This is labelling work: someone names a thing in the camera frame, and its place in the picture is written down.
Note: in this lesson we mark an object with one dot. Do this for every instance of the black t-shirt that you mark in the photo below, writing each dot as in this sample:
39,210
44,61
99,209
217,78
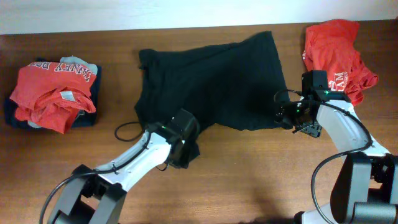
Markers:
229,84

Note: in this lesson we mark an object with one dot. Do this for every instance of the red RAM t-shirt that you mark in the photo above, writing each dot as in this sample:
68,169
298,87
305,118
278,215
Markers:
329,46

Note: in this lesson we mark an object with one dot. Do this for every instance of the navy folded t-shirt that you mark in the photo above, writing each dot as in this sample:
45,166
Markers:
83,119

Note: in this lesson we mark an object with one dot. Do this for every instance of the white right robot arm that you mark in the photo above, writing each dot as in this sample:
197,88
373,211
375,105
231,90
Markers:
365,190

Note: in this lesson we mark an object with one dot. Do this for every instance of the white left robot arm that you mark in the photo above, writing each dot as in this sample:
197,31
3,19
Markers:
98,195

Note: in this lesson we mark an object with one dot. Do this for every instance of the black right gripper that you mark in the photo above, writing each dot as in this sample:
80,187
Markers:
286,113

